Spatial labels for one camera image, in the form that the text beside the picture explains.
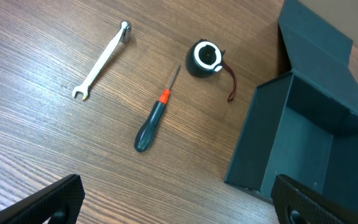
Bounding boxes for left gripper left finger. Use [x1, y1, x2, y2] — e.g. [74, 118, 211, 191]
[0, 174, 85, 224]

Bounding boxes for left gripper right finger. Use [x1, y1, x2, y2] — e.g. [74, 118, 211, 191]
[271, 174, 358, 224]

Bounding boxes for black white round coil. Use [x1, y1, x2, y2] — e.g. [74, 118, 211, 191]
[185, 39, 238, 103]

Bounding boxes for silver wrench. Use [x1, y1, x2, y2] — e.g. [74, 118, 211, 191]
[71, 20, 132, 100]

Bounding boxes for dark green open box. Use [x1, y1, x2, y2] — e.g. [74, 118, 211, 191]
[225, 0, 358, 214]

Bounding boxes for black red screwdriver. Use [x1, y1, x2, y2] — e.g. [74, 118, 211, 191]
[134, 66, 180, 152]

